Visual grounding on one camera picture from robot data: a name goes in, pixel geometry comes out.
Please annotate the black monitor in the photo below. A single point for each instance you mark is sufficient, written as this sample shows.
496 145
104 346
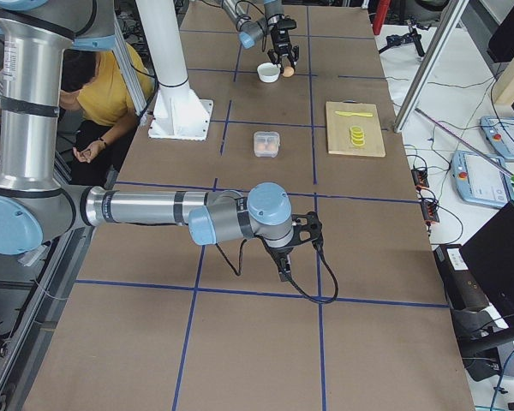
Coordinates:
489 255

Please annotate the far blue teach pendant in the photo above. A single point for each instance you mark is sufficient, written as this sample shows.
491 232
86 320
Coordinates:
499 132

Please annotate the near blue teach pendant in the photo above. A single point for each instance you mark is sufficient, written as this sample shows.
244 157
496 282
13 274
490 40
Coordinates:
478 182

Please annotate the orange black electronics board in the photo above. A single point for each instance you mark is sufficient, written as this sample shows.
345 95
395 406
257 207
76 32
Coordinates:
428 201

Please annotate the red cylinder object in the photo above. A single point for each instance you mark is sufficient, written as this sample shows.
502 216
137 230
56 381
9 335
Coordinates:
380 15

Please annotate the metal reacher grabber tool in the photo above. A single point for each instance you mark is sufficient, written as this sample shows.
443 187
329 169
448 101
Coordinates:
498 166

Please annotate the person in yellow shirt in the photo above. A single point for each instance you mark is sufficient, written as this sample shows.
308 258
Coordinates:
92 82

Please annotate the yellow plastic knife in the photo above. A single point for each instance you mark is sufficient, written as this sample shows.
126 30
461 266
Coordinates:
351 113

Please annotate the wooden cutting board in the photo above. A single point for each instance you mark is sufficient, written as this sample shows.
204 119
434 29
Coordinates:
338 134

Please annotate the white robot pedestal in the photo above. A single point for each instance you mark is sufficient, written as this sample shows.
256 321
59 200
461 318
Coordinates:
178 113

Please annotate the clear plastic egg box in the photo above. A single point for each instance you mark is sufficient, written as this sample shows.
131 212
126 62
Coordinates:
266 144

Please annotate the blue teach pendant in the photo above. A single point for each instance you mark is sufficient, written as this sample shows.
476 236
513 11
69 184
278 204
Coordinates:
499 132
478 182

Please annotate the white bowl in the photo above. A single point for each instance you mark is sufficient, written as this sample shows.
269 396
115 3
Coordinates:
268 72

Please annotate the brown egg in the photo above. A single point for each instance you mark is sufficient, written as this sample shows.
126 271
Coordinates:
288 72

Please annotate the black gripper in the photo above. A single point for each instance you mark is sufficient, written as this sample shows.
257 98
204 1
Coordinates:
279 253
282 39

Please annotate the aluminium frame post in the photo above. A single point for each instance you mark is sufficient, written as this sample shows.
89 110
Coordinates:
447 24

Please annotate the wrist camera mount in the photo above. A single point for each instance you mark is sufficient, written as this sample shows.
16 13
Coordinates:
307 228

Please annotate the yellow lemon slices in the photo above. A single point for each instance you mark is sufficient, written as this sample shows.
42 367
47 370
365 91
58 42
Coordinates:
357 136

